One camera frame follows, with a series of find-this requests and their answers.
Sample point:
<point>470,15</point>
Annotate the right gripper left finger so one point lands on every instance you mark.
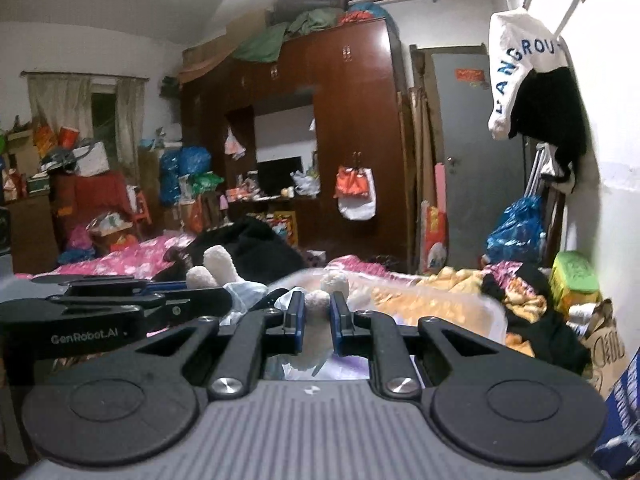
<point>258,335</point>

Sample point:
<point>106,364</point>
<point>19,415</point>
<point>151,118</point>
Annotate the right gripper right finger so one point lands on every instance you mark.
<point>375,336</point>

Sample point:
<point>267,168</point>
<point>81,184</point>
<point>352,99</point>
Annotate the white plastic basket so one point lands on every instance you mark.
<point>407,300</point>

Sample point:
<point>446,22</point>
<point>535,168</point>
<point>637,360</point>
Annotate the white plush toy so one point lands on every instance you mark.
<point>317,359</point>

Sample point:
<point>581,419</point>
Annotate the black clothing on bed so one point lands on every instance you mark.
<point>258,253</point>

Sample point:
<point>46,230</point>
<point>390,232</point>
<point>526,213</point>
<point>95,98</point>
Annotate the yellow patterned cloth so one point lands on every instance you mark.
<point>521,310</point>

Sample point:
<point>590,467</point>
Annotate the red cabinet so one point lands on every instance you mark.
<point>77,200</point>

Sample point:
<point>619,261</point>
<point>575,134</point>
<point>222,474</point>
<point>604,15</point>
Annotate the orange white hanging bag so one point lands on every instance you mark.
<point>355,193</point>

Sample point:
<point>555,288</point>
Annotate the blue plastic bag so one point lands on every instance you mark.
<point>519,234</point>

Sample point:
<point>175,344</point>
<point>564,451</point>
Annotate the dark red wooden wardrobe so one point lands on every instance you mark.
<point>352,76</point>

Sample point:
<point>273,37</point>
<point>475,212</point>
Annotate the grey door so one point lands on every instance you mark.
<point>483,175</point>

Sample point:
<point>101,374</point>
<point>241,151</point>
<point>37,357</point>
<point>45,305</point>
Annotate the beige window curtains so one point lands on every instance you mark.
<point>64,100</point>

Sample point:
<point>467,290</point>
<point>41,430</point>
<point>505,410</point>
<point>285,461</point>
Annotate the green yellow box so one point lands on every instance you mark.
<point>573,281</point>

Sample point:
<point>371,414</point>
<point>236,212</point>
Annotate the green cloth on wardrobe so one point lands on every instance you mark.
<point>266,46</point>

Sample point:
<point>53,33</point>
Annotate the black hanging garment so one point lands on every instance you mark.
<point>548,109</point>

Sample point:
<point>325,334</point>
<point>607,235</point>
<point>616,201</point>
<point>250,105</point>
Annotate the white hanging tote bag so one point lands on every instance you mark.
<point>518,44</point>

